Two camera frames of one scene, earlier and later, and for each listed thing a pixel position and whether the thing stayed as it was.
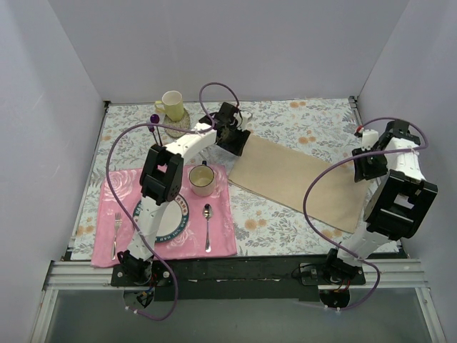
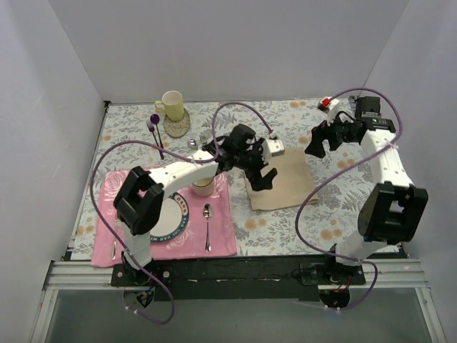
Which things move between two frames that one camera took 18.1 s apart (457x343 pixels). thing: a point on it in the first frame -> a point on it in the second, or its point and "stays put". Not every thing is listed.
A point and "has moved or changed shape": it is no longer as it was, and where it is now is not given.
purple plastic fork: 151,128 stays put
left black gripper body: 238,141 -> 255,166
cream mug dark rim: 201,180 stays put
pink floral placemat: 209,231 stays put
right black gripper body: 362,168 -> 325,133
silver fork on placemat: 118,219 stays put
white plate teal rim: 174,222 stays put
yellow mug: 172,103 stays put
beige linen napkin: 285,176 has moved or changed shape
